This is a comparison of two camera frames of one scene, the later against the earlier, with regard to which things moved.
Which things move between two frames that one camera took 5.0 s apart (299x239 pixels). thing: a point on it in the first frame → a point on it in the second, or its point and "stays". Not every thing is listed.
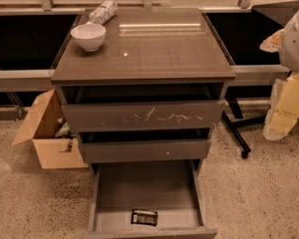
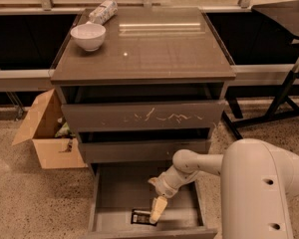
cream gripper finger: x=273 y=43 → x=169 y=181
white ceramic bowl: x=90 y=36 stays
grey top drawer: x=145 y=115 stays
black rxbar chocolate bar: x=144 y=216 stays
